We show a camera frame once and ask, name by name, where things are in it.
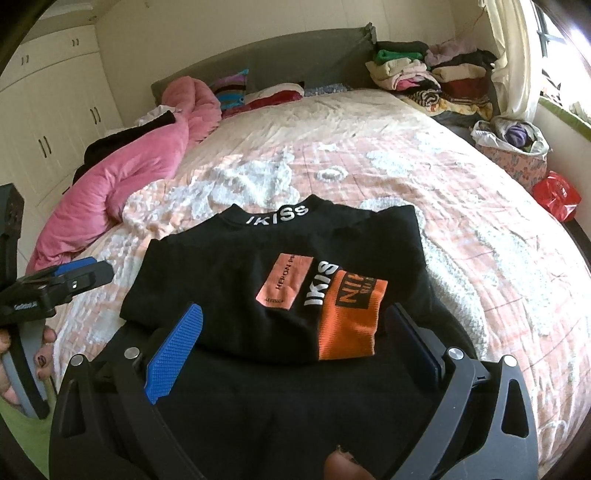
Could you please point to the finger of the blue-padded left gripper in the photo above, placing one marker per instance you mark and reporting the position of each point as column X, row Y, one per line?
column 74, row 265

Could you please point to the white wardrobe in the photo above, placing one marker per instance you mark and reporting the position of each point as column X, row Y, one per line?
column 55, row 101

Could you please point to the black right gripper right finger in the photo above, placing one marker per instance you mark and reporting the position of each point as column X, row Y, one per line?
column 482, row 426

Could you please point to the grey headboard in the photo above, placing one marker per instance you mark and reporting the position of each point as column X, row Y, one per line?
column 315, row 58

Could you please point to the black sweater with orange cuffs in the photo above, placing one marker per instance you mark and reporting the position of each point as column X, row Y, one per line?
column 294, row 358

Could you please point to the cream curtain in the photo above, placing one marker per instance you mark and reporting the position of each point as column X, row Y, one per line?
column 517, row 73

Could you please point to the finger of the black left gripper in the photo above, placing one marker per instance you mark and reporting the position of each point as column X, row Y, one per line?
column 64, row 287

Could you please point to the right hand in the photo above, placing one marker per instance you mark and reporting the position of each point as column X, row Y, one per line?
column 341, row 465

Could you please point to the pile of folded clothes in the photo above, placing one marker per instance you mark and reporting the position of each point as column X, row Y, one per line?
column 450, row 82

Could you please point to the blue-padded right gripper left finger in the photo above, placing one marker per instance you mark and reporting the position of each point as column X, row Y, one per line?
column 106, row 424

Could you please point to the left hand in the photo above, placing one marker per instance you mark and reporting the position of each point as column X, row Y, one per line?
column 43, row 359

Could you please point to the pink quilt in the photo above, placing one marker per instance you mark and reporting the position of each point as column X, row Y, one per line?
column 94, row 204

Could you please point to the floral laundry basket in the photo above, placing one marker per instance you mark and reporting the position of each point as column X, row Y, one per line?
column 518, row 147

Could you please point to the striped colourful pillow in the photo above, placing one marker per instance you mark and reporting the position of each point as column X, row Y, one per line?
column 230, row 90

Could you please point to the black garment on quilt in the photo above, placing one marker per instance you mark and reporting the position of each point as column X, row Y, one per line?
column 102, row 148

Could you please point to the red plastic bag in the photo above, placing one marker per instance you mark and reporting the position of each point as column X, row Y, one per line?
column 557, row 196

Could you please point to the peach floral bedspread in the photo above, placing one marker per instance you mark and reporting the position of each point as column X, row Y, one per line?
column 505, row 267

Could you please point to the red and white folded clothes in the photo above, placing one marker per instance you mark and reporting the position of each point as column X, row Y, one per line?
column 270, row 96

